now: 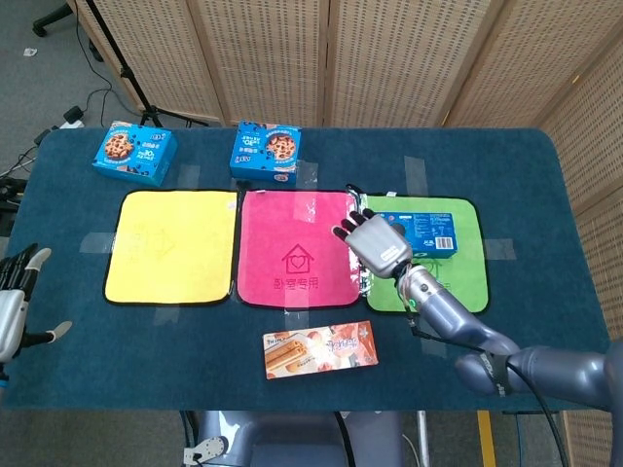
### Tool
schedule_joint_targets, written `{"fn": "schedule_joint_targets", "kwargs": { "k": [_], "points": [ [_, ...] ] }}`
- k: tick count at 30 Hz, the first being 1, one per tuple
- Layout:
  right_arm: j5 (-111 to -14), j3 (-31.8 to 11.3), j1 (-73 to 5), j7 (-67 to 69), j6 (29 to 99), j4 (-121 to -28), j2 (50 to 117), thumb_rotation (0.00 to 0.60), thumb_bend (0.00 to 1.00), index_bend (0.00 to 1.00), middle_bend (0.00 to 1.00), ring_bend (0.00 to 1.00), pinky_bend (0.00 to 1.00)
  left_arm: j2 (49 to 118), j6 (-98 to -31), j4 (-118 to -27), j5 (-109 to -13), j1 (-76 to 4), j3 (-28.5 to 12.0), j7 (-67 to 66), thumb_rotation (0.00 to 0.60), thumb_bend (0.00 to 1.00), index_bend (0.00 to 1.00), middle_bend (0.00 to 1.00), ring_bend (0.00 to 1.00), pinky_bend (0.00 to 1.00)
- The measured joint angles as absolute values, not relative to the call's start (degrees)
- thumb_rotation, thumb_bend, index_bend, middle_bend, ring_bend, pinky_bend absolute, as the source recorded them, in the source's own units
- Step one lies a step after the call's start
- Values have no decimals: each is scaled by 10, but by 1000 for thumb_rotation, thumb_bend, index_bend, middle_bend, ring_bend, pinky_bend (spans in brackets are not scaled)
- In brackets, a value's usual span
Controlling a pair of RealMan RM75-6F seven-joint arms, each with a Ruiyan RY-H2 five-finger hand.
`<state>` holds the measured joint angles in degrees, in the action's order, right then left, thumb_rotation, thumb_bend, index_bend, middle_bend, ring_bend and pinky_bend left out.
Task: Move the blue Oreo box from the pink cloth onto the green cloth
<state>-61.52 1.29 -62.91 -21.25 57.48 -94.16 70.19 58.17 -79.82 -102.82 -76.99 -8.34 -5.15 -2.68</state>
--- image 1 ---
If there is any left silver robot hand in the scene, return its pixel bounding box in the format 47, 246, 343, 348
0, 245, 74, 364

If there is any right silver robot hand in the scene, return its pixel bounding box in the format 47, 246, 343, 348
332, 208, 414, 279

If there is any orange egg roll box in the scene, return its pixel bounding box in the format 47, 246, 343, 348
262, 319, 380, 380

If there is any blue chocolate chip cookie box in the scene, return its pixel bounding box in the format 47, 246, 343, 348
229, 120, 303, 186
92, 121, 178, 188

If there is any green microfiber cloth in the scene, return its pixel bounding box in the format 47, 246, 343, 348
362, 193, 491, 315

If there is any pink microfiber cloth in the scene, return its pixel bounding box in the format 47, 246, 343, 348
236, 189, 364, 310

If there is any yellow microfiber cloth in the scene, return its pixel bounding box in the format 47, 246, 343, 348
103, 189, 238, 306

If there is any wicker folding screen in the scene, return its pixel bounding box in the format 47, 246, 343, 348
67, 0, 623, 467

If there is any silver table leg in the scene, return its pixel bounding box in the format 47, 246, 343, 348
417, 411, 432, 467

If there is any white power strip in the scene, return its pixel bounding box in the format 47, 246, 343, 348
60, 106, 87, 128

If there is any grey robot torso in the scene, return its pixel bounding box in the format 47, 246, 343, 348
182, 411, 405, 467

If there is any black tripod stand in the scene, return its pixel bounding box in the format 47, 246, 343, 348
85, 0, 210, 128

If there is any black office chair base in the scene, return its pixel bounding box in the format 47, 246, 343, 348
32, 0, 79, 38

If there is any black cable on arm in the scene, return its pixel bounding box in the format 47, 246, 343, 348
403, 291, 570, 467

